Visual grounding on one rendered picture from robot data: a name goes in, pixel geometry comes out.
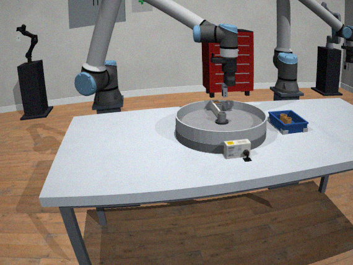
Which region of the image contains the white control box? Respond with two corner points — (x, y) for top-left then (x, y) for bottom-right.
(222, 139), (253, 163)

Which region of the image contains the grey turntable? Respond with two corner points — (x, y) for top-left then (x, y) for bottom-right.
(175, 100), (268, 153)

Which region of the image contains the black box pedestal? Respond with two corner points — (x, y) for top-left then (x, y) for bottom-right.
(312, 45), (344, 96)
(17, 59), (54, 121)

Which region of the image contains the red tool cabinet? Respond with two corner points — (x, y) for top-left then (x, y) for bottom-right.
(201, 28), (255, 97)

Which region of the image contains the white table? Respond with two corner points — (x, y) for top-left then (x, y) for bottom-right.
(38, 98), (353, 265)

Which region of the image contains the grey wall board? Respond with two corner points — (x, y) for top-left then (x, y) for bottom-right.
(68, 0), (126, 30)

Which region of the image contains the white green sign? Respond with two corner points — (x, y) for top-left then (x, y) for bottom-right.
(131, 0), (154, 13)

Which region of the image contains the blue crate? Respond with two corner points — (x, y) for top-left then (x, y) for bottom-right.
(268, 110), (310, 136)

